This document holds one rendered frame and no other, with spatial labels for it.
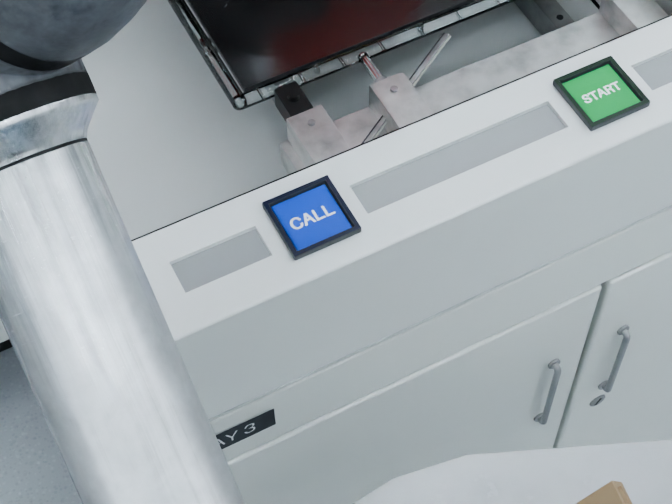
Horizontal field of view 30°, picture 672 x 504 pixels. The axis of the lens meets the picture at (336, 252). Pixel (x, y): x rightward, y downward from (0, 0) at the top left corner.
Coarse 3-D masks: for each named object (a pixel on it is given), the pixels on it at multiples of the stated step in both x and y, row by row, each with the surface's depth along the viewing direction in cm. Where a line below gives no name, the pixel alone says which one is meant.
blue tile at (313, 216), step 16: (320, 192) 95; (272, 208) 95; (288, 208) 94; (304, 208) 94; (320, 208) 94; (336, 208) 94; (288, 224) 94; (304, 224) 94; (320, 224) 94; (336, 224) 94; (304, 240) 93; (320, 240) 93
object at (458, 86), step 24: (576, 24) 116; (600, 24) 116; (528, 48) 114; (552, 48) 114; (576, 48) 114; (456, 72) 113; (480, 72) 113; (504, 72) 113; (528, 72) 113; (432, 96) 111; (456, 96) 111; (336, 120) 110; (360, 120) 110; (288, 144) 109; (288, 168) 109
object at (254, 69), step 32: (192, 0) 116; (224, 0) 115; (256, 0) 116; (288, 0) 116; (320, 0) 115; (352, 0) 115; (384, 0) 115; (416, 0) 115; (448, 0) 115; (224, 32) 113; (256, 32) 113; (288, 32) 113; (320, 32) 113; (352, 32) 113; (384, 32) 113; (256, 64) 111; (288, 64) 111
